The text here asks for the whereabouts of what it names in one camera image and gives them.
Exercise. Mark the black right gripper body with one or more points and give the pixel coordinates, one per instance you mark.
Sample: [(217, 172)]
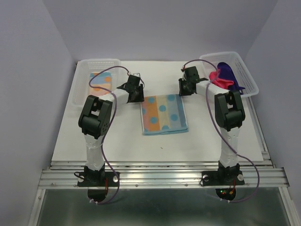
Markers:
[(184, 87)]

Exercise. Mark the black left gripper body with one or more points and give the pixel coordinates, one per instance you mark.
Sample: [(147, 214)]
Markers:
[(139, 95)]

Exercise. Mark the orange polka dot towel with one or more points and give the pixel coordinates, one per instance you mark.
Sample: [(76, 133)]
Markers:
[(103, 80)]

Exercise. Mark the blue orange dotted towel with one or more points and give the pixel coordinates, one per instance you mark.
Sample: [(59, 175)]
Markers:
[(163, 115)]

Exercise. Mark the purple towel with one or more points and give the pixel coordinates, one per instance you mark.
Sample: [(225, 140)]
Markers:
[(226, 72)]

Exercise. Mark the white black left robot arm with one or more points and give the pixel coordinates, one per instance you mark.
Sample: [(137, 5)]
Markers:
[(95, 120)]

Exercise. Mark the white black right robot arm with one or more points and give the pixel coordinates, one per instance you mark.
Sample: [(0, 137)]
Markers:
[(227, 114)]

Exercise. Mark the pink towel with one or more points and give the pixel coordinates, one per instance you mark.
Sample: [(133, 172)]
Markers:
[(220, 82)]

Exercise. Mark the white perforated right basket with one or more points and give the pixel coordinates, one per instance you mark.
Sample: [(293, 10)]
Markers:
[(234, 74)]

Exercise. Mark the white perforated basket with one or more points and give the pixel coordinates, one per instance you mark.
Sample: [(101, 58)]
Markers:
[(234, 74), (92, 77)]

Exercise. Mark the white perforated left basket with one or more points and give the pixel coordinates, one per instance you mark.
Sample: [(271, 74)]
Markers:
[(92, 77)]

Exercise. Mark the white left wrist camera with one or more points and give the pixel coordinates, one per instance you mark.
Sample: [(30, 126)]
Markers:
[(135, 76)]

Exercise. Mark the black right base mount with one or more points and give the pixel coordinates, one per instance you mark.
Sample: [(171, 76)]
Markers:
[(225, 185)]

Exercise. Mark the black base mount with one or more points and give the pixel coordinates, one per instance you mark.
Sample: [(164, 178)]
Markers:
[(225, 185), (100, 189)]

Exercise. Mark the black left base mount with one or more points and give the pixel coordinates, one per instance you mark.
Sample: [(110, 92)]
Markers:
[(100, 189)]

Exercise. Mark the aluminium rail frame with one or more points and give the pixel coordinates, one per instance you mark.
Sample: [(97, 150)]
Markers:
[(160, 184)]

